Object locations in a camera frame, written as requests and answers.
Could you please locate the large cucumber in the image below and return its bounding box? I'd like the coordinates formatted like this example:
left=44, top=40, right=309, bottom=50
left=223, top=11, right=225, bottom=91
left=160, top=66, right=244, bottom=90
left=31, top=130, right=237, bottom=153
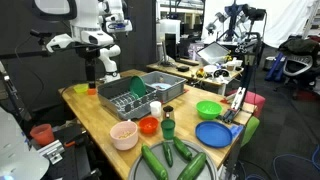
left=177, top=152, right=206, bottom=180
left=141, top=144, right=168, bottom=180

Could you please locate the grey plastic bin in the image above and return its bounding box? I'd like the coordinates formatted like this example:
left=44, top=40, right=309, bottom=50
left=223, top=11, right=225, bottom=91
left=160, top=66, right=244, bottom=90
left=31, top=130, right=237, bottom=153
left=141, top=71, right=186, bottom=103

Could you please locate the camera stand with clamp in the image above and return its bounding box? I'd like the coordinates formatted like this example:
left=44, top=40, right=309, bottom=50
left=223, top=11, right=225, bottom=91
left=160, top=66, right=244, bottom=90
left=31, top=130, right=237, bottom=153
left=220, top=32, right=262, bottom=124

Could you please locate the white cup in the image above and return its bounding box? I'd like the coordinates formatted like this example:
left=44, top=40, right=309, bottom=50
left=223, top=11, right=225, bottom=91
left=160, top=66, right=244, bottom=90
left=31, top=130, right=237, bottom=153
left=150, top=101, right=162, bottom=117

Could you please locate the green chair seat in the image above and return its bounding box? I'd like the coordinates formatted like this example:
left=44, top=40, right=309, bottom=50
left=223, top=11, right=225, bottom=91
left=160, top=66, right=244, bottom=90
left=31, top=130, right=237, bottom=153
left=241, top=116, right=260, bottom=146

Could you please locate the steel cup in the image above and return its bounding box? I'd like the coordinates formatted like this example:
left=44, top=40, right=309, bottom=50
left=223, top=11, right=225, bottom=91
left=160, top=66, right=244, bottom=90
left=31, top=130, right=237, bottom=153
left=163, top=105, right=175, bottom=120

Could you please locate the green plate in rack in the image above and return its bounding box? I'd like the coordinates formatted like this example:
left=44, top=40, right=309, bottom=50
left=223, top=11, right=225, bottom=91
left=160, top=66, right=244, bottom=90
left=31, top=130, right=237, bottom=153
left=129, top=76, right=146, bottom=99

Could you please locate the pink bowl with handle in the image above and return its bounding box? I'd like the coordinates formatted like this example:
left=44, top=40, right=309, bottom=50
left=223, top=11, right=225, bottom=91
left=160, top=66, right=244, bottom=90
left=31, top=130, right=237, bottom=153
left=110, top=121, right=138, bottom=150

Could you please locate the orange bowl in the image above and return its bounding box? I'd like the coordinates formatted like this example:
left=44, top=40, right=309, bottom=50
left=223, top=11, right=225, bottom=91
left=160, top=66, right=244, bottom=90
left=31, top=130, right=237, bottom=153
left=138, top=116, right=159, bottom=134

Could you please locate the small thin cucumber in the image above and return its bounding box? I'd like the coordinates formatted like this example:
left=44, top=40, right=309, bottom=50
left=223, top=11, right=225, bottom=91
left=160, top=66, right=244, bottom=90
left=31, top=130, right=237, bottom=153
left=162, top=142, right=173, bottom=167

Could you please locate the light green bowl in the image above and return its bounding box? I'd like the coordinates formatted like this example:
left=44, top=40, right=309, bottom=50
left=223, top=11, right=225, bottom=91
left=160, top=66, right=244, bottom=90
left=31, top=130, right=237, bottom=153
left=196, top=100, right=222, bottom=120

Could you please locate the pink stool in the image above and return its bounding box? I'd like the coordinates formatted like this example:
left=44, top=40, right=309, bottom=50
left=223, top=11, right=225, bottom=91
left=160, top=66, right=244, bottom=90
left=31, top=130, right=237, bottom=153
left=226, top=88, right=266, bottom=117

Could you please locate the wooden background desk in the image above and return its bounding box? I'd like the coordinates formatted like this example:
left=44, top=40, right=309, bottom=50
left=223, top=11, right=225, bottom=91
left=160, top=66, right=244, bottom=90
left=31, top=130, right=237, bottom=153
left=147, top=63, right=242, bottom=95

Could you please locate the clear plastic storage box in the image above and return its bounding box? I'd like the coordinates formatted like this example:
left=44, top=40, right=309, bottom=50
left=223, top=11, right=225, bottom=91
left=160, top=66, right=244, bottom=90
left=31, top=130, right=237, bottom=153
left=197, top=42, right=229, bottom=65

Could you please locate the grey dish rack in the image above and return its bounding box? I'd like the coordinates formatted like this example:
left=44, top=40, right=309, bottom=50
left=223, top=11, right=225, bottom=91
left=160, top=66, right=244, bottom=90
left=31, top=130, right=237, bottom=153
left=97, top=77, right=158, bottom=120

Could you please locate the grey round tray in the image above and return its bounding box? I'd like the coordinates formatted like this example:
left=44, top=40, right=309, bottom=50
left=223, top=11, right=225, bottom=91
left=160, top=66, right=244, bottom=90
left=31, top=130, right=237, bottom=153
left=128, top=140, right=218, bottom=180

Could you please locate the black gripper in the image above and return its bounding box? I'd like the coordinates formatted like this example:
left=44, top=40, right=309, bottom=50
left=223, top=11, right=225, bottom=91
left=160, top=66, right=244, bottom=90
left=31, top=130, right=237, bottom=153
left=75, top=45, right=103, bottom=88

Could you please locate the middle short cucumber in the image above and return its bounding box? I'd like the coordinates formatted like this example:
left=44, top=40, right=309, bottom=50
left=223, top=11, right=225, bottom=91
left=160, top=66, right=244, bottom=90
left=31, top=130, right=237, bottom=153
left=173, top=137, right=192, bottom=161

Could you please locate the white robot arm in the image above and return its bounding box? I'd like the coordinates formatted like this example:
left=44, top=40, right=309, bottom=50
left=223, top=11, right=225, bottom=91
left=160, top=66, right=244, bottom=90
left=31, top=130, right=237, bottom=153
left=31, top=0, right=132, bottom=89

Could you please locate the red-orange plastic cup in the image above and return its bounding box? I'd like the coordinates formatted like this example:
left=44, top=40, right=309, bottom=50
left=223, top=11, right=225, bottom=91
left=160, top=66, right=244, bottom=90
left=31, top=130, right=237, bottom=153
left=30, top=124, right=55, bottom=146

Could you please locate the small orange cup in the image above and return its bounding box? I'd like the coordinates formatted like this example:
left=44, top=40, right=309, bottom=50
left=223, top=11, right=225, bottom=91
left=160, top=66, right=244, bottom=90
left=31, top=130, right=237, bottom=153
left=87, top=88, right=97, bottom=95

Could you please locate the light blue plate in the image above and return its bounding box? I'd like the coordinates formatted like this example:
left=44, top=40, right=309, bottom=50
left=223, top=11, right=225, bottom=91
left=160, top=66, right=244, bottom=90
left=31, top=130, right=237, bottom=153
left=151, top=83, right=172, bottom=90

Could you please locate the large left cucumber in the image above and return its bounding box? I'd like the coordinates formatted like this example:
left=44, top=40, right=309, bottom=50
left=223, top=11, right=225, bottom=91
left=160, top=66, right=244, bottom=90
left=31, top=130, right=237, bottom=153
left=141, top=144, right=168, bottom=180

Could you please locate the black office chair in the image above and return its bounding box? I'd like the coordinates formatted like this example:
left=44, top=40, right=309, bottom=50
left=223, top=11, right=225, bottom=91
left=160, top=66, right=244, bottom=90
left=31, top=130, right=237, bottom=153
left=278, top=36, right=320, bottom=99

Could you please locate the right large cucumber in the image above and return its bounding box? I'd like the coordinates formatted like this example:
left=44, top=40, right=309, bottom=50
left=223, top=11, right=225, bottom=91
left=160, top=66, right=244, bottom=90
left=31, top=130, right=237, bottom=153
left=177, top=152, right=206, bottom=180

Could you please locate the yellow-green small bowl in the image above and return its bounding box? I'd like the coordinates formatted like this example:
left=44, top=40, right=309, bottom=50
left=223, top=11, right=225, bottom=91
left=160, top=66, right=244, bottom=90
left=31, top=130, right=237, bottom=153
left=73, top=84, right=89, bottom=93

